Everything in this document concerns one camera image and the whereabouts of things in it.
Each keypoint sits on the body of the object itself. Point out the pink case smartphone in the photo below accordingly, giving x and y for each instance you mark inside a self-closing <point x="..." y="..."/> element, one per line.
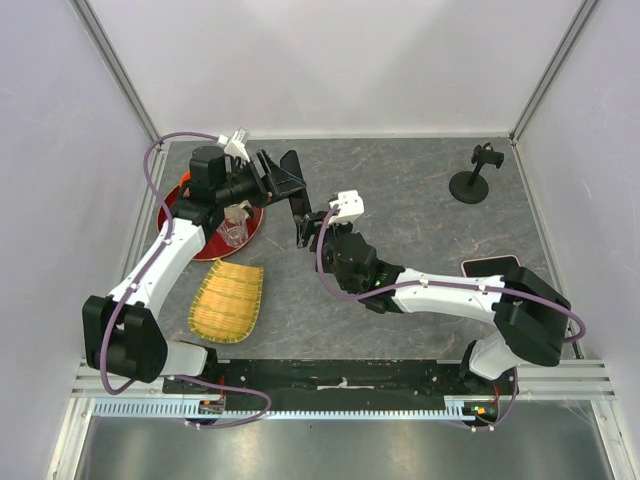
<point x="489" y="266"/>

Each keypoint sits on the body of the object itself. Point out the black smartphone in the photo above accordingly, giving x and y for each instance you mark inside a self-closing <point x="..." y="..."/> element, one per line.
<point x="299" y="204"/>

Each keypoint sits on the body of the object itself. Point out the red round tray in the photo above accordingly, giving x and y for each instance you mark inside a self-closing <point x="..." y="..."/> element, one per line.
<point x="215" y="247"/>

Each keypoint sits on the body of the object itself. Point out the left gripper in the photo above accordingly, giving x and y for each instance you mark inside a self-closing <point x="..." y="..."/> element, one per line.
<point x="282" y="182"/>

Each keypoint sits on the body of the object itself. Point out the beige mug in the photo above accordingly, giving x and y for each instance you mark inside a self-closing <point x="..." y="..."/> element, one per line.
<point x="243" y="209"/>

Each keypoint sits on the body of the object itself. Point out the orange bowl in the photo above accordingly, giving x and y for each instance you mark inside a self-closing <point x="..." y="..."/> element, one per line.
<point x="186" y="177"/>

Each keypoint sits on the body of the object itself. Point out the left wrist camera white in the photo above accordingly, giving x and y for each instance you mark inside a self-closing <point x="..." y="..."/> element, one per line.
<point x="235" y="145"/>

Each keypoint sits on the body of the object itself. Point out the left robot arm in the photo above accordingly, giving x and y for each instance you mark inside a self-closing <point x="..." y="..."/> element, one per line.
<point x="121" y="333"/>

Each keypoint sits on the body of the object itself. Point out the black round-base phone holder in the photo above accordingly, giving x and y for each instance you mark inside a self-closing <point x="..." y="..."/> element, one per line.
<point x="470" y="187"/>

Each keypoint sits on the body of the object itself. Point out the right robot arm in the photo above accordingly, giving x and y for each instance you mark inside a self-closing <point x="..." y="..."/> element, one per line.
<point x="529" y="316"/>

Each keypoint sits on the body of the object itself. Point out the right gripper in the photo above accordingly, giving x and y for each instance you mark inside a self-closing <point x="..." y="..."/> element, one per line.
<point x="308" y="225"/>

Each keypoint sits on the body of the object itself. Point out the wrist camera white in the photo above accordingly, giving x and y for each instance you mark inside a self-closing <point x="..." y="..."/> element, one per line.
<point x="348" y="207"/>
<point x="235" y="145"/>

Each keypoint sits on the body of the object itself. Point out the slotted cable duct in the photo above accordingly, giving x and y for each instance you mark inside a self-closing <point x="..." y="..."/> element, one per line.
<point x="197" y="410"/>

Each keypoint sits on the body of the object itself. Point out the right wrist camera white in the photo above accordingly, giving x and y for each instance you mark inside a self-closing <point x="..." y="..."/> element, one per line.
<point x="348" y="207"/>

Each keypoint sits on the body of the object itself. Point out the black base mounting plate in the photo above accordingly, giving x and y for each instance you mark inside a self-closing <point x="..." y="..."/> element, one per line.
<point x="349" y="385"/>

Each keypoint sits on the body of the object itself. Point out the woven bamboo tray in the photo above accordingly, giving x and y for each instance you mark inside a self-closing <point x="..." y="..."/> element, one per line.
<point x="226" y="306"/>

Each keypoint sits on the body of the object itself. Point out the clear glass tumbler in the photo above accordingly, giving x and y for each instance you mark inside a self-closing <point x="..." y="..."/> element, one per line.
<point x="234" y="230"/>

